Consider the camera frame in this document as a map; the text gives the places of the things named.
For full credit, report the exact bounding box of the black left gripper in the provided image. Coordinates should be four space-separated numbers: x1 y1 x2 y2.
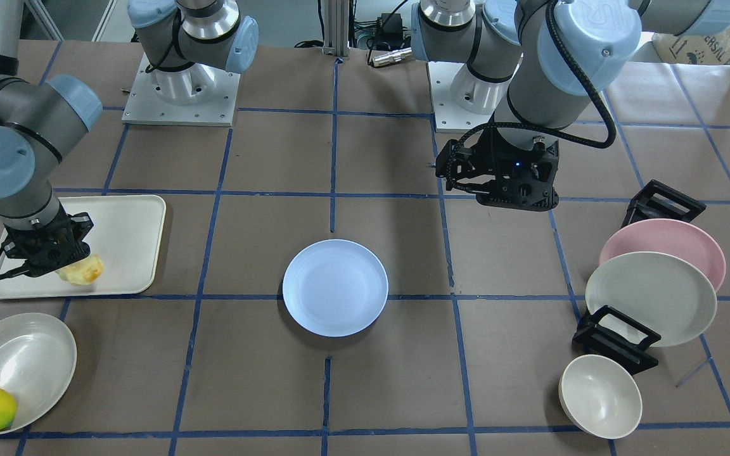
435 123 560 211

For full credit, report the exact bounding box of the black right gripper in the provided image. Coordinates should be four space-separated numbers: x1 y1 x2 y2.
0 212 94 278

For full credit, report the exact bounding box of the yellow bread piece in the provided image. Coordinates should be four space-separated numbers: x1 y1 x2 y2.
55 253 105 286

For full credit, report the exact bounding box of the light blue plate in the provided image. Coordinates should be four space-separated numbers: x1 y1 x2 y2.
282 239 389 338

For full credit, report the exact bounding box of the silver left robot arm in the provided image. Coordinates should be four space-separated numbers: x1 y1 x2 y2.
411 1 730 212

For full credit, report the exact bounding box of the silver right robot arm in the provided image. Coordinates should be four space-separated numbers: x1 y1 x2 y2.
0 1 260 280

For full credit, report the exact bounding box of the cream plate with lemon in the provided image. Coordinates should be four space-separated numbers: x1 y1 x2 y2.
0 313 77 435

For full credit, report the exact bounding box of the pink plate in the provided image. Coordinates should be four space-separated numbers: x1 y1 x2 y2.
598 218 727 291

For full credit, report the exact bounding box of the cream plate in rack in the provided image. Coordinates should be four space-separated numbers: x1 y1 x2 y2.
585 251 717 347

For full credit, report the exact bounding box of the white rectangular tray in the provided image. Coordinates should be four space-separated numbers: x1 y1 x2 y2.
0 194 166 300

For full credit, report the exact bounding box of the black dish rack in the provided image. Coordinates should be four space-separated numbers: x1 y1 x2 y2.
573 180 707 374

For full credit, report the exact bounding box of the cream bowl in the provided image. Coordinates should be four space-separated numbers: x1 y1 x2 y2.
557 354 643 440

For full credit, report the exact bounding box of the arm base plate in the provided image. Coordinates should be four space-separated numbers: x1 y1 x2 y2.
428 61 510 133
122 55 241 127

